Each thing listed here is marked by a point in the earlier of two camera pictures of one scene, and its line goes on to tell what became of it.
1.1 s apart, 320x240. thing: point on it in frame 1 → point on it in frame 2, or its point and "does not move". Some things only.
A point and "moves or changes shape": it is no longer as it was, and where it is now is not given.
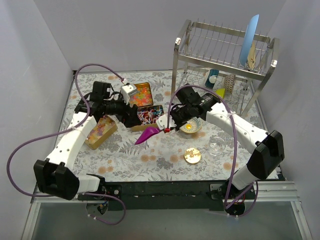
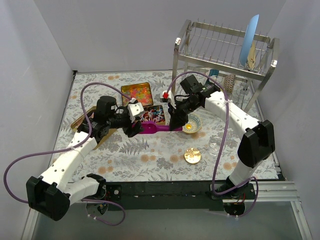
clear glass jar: (216, 146) does not move
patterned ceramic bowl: (191, 126) does not move
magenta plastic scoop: (148, 132) moves or changes shape
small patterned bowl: (162, 121) → (166, 94)
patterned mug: (229, 80) does not move
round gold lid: (192, 155) does not move
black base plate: (169, 195) does not move
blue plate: (248, 39) does not move
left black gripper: (129, 114) → (129, 124)
